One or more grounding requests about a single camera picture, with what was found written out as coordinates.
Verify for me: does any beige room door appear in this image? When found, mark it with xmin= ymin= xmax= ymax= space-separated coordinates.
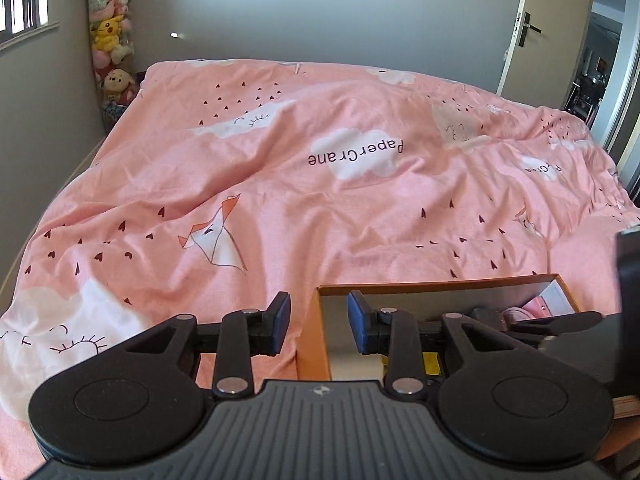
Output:
xmin=496 ymin=0 xmax=597 ymax=112

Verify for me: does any pink printed duvet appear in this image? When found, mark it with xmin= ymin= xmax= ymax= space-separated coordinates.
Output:
xmin=0 ymin=57 xmax=640 ymax=441

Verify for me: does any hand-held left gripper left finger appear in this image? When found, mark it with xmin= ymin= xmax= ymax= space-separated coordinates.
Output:
xmin=122 ymin=291 xmax=292 ymax=397

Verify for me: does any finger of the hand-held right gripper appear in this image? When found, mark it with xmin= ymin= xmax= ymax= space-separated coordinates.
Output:
xmin=509 ymin=311 xmax=604 ymax=336

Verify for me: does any yellow plastic box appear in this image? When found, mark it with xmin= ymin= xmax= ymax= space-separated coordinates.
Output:
xmin=381 ymin=352 xmax=442 ymax=377

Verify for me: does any dark door handle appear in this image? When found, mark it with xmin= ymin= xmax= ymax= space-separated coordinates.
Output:
xmin=512 ymin=10 xmax=544 ymax=49

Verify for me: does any column of stuffed toys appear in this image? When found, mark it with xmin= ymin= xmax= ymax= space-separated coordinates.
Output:
xmin=84 ymin=0 xmax=142 ymax=117

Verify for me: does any orange cardboard box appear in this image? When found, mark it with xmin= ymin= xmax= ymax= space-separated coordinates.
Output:
xmin=297 ymin=273 xmax=584 ymax=382

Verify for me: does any pink case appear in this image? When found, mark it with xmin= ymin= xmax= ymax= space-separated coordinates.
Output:
xmin=517 ymin=296 xmax=549 ymax=320

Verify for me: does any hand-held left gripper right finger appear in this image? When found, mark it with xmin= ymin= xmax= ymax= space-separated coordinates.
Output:
xmin=347 ymin=290 xmax=532 ymax=396

